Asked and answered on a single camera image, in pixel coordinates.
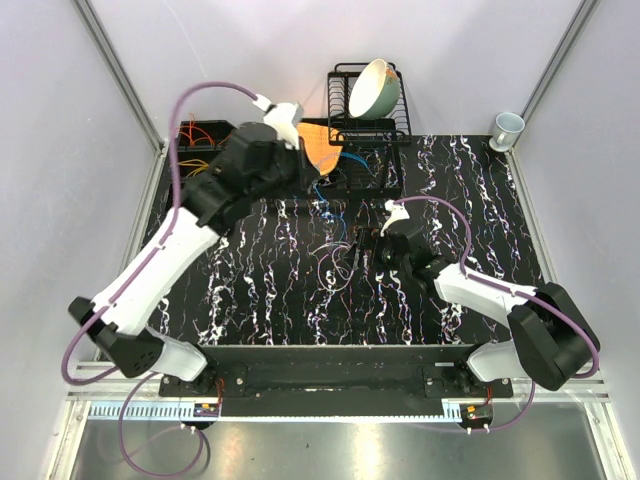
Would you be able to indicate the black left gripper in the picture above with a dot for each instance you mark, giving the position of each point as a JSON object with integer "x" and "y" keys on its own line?
{"x": 305, "y": 172}

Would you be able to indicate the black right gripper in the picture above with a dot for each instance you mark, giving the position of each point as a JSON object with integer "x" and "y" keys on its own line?
{"x": 369, "y": 239}

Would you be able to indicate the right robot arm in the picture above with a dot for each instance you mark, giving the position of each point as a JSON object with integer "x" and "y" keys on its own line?
{"x": 551, "y": 341}

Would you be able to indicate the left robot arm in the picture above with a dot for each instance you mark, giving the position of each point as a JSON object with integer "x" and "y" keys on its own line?
{"x": 116, "y": 319}

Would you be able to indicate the orange woven mat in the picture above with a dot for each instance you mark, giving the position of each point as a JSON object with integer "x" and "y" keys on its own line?
{"x": 323, "y": 156}

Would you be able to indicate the black low dish rack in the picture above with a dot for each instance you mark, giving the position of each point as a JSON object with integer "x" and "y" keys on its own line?
{"x": 364, "y": 172}

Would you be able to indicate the black tall dish rack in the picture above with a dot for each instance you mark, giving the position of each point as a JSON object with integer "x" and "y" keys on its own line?
{"x": 395, "y": 128}

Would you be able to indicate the green ceramic bowl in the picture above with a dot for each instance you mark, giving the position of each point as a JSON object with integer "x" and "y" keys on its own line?
{"x": 375, "y": 92}

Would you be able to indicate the white mug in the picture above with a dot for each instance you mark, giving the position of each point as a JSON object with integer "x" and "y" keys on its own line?
{"x": 506, "y": 130}

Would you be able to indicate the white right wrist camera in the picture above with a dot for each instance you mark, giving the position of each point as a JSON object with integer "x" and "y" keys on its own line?
{"x": 396, "y": 212}

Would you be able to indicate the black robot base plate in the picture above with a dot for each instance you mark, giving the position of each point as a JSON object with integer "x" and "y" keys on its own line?
{"x": 328, "y": 383}

